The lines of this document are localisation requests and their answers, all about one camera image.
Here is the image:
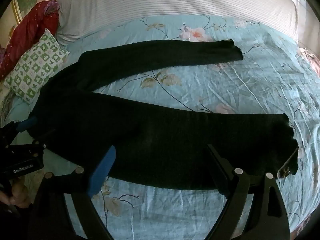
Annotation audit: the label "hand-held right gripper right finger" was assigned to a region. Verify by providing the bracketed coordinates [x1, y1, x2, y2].
[207, 143, 292, 240]

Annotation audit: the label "white striped bed cover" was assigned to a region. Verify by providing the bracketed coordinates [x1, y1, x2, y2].
[56, 0, 299, 43]

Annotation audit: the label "black pants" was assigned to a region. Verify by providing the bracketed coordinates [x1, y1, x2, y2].
[29, 39, 300, 195]

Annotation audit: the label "red patterned cloth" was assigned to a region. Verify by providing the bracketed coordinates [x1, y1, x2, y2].
[0, 0, 60, 82]

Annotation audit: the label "gold framed headboard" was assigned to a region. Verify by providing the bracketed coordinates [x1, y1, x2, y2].
[11, 0, 81, 24]

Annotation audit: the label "floral light blue bed sheet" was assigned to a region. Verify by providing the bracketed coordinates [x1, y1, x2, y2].
[0, 15, 320, 240]

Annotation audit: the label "person's left hand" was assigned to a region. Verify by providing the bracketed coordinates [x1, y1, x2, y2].
[0, 180, 31, 209]

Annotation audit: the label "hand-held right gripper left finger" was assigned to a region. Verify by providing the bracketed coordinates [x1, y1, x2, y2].
[27, 145, 117, 240]

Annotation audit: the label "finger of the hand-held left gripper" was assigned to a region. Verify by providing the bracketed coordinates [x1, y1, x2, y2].
[9, 129, 56, 156]
[14, 117, 39, 133]

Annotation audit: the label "green checked pillow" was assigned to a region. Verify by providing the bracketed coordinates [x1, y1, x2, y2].
[3, 28, 71, 105]

